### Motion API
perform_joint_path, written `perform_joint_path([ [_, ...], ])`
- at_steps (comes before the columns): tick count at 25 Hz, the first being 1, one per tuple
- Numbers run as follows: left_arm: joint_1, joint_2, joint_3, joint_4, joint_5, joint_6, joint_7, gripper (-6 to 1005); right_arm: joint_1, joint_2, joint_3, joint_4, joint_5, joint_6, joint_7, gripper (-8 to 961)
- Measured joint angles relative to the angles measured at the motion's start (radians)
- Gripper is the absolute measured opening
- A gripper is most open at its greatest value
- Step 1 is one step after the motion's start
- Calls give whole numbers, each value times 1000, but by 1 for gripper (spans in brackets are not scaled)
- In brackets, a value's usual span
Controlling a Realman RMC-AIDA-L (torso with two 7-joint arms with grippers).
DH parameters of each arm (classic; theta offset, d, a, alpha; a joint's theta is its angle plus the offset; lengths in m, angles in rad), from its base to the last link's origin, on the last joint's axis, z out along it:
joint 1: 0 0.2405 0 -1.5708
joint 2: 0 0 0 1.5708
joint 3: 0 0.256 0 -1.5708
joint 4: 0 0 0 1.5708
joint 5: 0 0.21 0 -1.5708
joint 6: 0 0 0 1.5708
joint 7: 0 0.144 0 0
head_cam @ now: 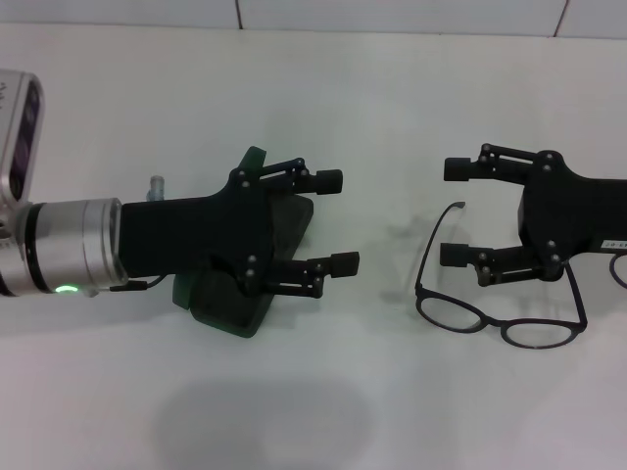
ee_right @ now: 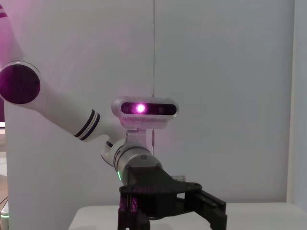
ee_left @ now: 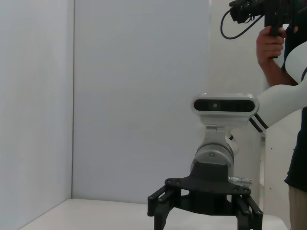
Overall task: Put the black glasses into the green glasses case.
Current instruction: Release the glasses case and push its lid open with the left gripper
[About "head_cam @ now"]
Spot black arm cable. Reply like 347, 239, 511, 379
607, 253, 627, 291
110, 275, 167, 294

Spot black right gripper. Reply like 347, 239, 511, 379
439, 143, 627, 288

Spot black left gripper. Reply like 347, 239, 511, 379
120, 157, 362, 300

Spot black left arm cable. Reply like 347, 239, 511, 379
110, 275, 167, 294

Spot green glasses case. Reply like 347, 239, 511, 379
170, 145, 317, 342

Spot black glasses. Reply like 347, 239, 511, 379
413, 200, 589, 352

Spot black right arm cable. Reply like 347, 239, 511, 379
607, 253, 627, 291

